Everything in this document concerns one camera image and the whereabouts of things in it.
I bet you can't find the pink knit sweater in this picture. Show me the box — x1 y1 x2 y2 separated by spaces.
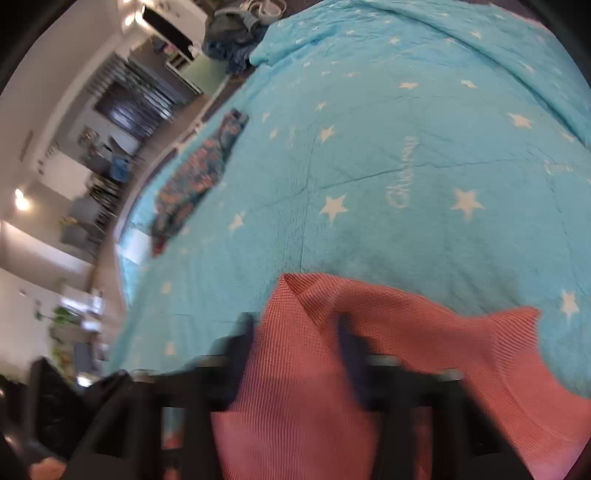
210 272 591 480

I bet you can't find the white cable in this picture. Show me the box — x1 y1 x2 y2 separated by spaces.
244 0 288 16

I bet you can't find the white cubby shelf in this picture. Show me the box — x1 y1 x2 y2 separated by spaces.
164 44 206 95

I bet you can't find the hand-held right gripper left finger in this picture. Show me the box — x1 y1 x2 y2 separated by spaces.
60 313 259 480

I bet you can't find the green houseplant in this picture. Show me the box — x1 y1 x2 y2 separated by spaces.
34 300 86 374

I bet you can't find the light blue star blanket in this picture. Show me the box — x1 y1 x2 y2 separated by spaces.
108 0 591 402

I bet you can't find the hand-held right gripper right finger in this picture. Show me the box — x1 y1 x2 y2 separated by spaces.
336 313 534 480

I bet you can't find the black television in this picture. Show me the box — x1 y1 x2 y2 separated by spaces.
141 6 197 52

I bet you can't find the pile of denim clothes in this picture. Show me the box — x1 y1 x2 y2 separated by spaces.
202 7 271 77

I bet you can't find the person's pink clothing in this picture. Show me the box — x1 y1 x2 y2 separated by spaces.
28 458 68 480

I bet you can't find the floral patterned garment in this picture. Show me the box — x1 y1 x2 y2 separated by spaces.
150 108 250 257

